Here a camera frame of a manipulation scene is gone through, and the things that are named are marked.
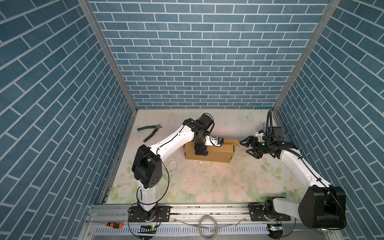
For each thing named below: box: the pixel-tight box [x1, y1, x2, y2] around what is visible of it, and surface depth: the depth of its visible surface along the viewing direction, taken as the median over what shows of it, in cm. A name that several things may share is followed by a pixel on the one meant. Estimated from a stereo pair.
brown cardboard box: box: [183, 138, 241, 163], surface depth 82 cm
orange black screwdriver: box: [105, 221, 124, 229], surface depth 71 cm
